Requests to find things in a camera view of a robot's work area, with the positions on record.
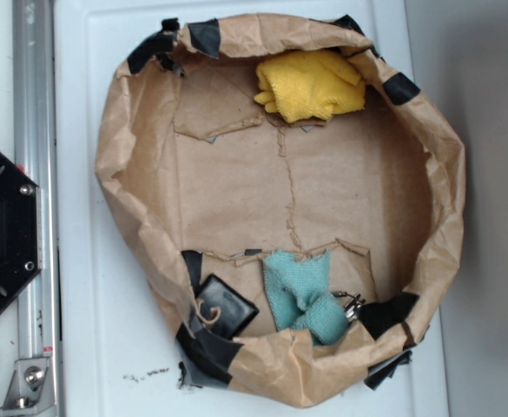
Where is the yellow cloth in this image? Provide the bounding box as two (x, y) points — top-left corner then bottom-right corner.
(254, 50), (366, 123)

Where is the teal cloth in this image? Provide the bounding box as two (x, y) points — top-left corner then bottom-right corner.
(262, 250), (349, 346)

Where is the brown paper bag container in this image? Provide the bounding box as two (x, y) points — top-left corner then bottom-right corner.
(96, 14), (465, 407)

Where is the black rectangular box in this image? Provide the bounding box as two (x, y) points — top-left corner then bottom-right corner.
(196, 274), (259, 340)

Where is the small metal clip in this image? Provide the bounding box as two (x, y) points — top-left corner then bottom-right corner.
(332, 291), (366, 323)

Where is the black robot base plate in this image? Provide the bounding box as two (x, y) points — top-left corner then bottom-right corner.
(0, 152), (41, 315)

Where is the aluminium extrusion rail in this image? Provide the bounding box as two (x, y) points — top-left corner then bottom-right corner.
(12, 1), (65, 416)

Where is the metal corner bracket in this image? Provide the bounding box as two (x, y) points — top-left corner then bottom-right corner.
(0, 358), (56, 416)

